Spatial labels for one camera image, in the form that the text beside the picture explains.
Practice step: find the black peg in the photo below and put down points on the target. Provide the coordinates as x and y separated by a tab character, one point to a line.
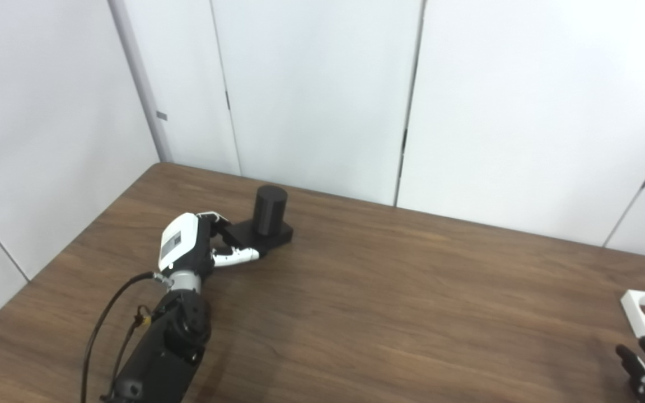
269	215

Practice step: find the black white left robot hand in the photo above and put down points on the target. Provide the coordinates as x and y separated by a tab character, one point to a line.
180	240

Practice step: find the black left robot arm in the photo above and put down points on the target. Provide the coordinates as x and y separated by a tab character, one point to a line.
166	352

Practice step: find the grey wall corner post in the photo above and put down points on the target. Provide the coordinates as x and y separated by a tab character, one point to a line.
143	84

